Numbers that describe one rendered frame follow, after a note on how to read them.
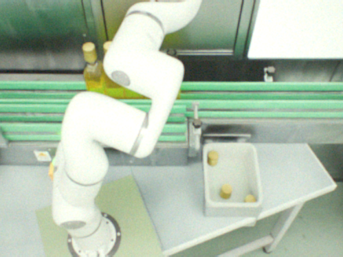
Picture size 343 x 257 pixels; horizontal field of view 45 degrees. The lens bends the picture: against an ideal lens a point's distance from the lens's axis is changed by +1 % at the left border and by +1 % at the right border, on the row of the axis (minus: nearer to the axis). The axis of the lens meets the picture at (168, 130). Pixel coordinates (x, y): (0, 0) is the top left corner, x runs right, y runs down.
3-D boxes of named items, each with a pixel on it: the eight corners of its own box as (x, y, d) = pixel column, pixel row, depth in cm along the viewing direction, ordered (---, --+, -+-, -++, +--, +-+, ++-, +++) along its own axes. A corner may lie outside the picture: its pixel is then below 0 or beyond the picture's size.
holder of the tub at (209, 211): (249, 143, 146) (252, 131, 140) (258, 217, 131) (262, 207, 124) (200, 143, 146) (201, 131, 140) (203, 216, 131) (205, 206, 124)
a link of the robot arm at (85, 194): (60, 185, 78) (62, 115, 87) (49, 228, 97) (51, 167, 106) (110, 186, 82) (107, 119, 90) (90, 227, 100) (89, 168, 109)
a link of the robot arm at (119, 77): (111, 60, 90) (174, 87, 91) (71, 139, 78) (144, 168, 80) (126, 6, 76) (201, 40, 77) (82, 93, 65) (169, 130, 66)
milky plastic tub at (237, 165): (251, 156, 143) (256, 142, 136) (259, 217, 130) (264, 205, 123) (201, 155, 143) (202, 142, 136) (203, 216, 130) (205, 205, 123)
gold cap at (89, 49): (99, 59, 119) (96, 48, 115) (87, 64, 118) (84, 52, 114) (93, 51, 121) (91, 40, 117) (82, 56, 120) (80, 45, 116)
